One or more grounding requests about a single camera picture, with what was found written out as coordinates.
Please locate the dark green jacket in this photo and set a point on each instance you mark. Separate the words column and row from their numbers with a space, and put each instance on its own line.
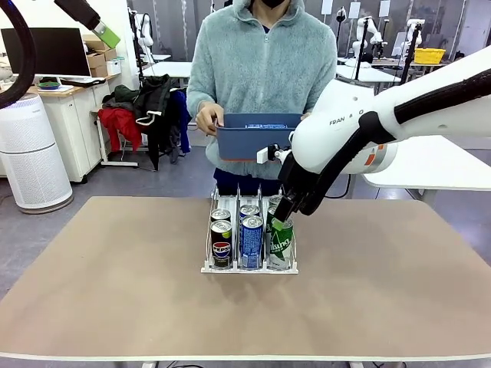
column 124, row 94

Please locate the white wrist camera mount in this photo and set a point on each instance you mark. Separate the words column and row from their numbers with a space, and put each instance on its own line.
column 264, row 155

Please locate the green bowl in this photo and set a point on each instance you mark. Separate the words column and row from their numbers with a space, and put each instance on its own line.
column 49, row 84

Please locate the person in teal fleece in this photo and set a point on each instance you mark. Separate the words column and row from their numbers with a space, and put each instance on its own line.
column 261, row 65

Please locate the black camera stand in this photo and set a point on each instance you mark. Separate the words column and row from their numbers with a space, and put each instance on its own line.
column 360, row 53
column 410, row 57

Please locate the white storage box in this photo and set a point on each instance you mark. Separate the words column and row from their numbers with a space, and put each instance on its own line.
column 114, row 68

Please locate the white rounded table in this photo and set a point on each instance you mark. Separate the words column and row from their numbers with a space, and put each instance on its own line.
column 441, row 168

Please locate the black keyboard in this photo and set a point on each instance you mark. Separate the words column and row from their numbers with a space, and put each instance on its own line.
column 82, row 81

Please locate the black jacket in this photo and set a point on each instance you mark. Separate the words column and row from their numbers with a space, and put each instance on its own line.
column 157, row 103

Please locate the person's left hand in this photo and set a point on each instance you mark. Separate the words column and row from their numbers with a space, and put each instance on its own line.
column 307, row 114

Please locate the red jacket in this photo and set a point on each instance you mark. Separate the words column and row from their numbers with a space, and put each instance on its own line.
column 120, row 126

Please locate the person's right hand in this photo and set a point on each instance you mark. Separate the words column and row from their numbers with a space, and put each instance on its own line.
column 209, row 117

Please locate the white background desk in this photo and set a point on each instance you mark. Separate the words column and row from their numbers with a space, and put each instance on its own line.
column 377, row 74
column 169, row 68

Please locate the small cardboard box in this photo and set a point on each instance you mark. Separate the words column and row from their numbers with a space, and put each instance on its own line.
column 99, row 71

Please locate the wooden shelf unit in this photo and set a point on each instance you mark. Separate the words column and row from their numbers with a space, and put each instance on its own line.
column 435, row 68

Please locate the white cabinet desk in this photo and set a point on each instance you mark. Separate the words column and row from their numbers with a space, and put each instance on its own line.
column 76, row 126

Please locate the medium cardboard box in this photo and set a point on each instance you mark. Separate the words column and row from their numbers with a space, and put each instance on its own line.
column 96, row 60

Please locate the yellow plastic basket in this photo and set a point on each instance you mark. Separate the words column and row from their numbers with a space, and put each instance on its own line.
column 429, row 56

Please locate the white rolling side table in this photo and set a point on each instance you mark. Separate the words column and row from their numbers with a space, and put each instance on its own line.
column 103, row 153

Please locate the large cardboard box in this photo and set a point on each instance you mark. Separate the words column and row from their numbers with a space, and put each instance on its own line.
column 94, row 44

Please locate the person's right forearm teal sleeve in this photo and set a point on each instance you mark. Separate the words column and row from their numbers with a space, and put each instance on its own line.
column 199, row 88

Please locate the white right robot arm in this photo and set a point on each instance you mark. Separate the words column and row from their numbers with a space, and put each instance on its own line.
column 337, row 126

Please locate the white cylindrical air purifier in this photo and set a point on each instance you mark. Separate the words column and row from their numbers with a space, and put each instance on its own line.
column 30, row 153

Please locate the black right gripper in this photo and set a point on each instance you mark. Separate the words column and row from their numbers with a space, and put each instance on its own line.
column 293, row 176

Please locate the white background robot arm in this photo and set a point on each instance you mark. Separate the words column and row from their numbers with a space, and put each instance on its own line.
column 412, row 38
column 145, row 36
column 374, row 36

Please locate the black Pepsi can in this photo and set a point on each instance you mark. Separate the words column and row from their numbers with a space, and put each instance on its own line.
column 220, row 215
column 221, row 249

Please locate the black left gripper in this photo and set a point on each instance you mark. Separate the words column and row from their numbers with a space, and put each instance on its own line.
column 76, row 12

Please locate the black computer monitor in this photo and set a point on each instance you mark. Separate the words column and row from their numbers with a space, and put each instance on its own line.
column 46, row 51

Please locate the person's left forearm teal sleeve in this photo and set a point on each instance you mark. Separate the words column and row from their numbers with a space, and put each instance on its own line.
column 326, row 73

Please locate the blue plastic bin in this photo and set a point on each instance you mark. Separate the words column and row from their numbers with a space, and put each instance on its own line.
column 249, row 143

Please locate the blue jacket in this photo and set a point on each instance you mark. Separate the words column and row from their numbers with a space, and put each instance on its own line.
column 184, row 126

